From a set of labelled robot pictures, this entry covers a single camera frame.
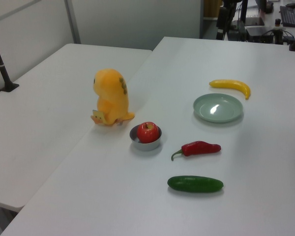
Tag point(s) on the red apple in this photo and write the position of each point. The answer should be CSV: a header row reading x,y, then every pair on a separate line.
x,y
147,134

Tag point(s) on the small grey bowl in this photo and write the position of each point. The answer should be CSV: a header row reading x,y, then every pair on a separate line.
x,y
146,147

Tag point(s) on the orange plush toy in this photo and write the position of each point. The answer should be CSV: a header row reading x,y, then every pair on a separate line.
x,y
111,96

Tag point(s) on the red chili pepper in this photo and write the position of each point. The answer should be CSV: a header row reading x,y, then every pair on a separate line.
x,y
199,147

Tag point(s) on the pale green plate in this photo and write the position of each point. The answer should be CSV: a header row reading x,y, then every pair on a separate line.
x,y
217,109

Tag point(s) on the green cucumber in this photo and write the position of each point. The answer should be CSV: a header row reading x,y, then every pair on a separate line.
x,y
195,184

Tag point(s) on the yellow banana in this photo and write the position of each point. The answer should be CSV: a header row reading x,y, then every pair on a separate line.
x,y
232,84

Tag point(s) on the black tripod stand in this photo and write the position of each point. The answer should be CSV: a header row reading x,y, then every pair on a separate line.
x,y
223,19

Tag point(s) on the black equipment box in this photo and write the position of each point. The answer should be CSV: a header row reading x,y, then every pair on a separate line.
x,y
259,33

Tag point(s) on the black pole with base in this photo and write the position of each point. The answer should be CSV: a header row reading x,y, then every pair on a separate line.
x,y
2,68

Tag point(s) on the black keyboard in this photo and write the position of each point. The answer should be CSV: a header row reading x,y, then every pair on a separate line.
x,y
289,16

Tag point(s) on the grey partition post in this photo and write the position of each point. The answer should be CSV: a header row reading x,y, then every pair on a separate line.
x,y
72,22

